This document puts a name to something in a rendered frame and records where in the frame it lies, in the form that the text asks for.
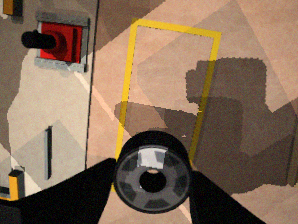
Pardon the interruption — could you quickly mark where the cream flat plate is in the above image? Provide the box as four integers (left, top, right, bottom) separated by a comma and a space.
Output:
0, 0, 99, 201

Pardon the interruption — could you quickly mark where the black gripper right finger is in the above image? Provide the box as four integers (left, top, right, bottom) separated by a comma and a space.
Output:
189, 171, 267, 224

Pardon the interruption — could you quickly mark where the black tyre with grey hub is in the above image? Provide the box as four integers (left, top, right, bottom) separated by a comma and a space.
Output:
112, 130, 193, 214

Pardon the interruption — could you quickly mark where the yellow rectangular outline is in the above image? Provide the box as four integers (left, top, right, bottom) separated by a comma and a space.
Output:
115, 18, 221, 166

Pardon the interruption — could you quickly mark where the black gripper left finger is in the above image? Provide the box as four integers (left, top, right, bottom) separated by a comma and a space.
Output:
0, 158, 116, 224

